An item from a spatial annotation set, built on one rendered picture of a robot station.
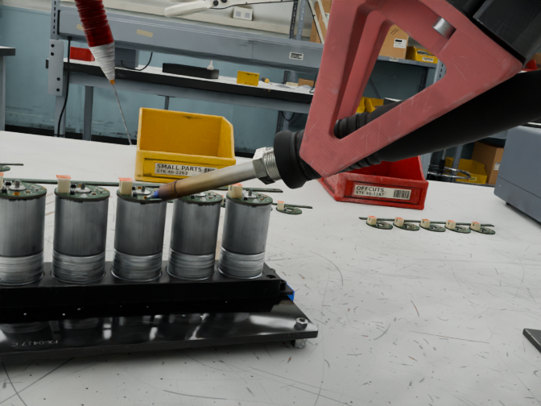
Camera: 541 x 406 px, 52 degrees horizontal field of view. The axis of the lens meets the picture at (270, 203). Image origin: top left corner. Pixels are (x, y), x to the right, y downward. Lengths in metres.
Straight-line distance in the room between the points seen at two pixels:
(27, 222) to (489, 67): 0.20
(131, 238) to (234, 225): 0.05
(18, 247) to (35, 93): 4.63
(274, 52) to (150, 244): 2.32
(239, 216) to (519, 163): 0.47
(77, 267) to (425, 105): 0.17
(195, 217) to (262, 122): 4.46
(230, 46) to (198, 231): 2.29
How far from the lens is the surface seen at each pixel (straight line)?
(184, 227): 0.28
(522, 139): 0.71
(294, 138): 0.22
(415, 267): 0.43
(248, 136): 4.73
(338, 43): 0.20
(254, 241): 0.29
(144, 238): 0.27
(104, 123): 4.79
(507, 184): 0.72
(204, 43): 2.55
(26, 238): 0.27
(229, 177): 0.24
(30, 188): 0.28
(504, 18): 0.18
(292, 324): 0.28
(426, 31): 0.20
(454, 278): 0.43
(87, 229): 0.27
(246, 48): 2.56
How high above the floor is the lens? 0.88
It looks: 14 degrees down
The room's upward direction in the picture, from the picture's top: 8 degrees clockwise
